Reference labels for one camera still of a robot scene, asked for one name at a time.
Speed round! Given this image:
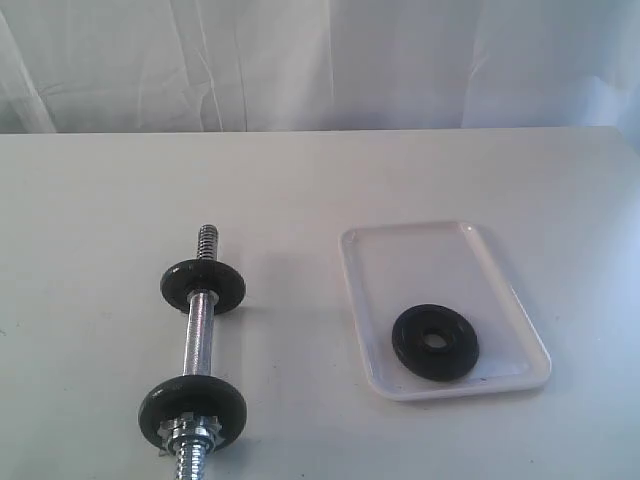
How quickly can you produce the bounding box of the black weight plate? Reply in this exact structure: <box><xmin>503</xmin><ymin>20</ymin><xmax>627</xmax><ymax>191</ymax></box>
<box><xmin>138</xmin><ymin>375</ymin><xmax>247</xmax><ymax>450</ymax></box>
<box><xmin>160</xmin><ymin>259</ymin><xmax>246</xmax><ymax>315</ymax></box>
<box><xmin>391</xmin><ymin>304</ymin><xmax>480</xmax><ymax>382</ymax></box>

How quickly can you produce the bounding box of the white plastic tray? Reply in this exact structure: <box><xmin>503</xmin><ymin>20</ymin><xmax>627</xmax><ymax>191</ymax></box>
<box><xmin>340</xmin><ymin>221</ymin><xmax>551</xmax><ymax>402</ymax></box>

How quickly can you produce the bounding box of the chrome star collar nut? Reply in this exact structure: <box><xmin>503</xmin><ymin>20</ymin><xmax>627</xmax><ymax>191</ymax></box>
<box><xmin>158</xmin><ymin>412</ymin><xmax>225</xmax><ymax>458</ymax></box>

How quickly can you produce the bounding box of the white backdrop curtain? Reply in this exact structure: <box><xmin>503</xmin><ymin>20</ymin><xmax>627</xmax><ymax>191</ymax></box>
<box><xmin>1</xmin><ymin>1</ymin><xmax>639</xmax><ymax>135</ymax></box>

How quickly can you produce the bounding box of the chrome dumbbell bar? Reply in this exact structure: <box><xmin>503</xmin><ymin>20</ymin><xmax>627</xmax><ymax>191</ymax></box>
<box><xmin>175</xmin><ymin>224</ymin><xmax>218</xmax><ymax>479</ymax></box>

